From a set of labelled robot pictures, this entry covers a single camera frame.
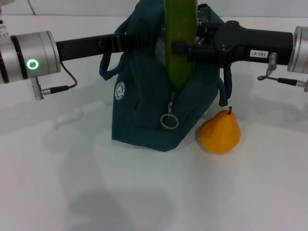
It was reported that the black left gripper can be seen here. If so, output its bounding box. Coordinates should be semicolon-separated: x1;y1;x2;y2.
55;33;167;61

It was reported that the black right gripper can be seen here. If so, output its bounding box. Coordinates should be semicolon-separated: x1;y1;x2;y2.
172;20;294;68

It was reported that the green cucumber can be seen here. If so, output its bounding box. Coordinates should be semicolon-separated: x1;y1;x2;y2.
164;0;198;91

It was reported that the dark teal insulated lunch bag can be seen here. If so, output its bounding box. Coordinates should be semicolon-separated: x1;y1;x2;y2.
98;0;233;153

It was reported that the orange pear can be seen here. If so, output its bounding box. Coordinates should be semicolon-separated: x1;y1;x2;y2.
199;106;241;154

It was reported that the right arm cable with connector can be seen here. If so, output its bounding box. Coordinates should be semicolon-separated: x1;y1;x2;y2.
257;52;308;92

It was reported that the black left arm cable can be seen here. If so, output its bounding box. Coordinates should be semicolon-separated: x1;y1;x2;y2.
42;61;77;94

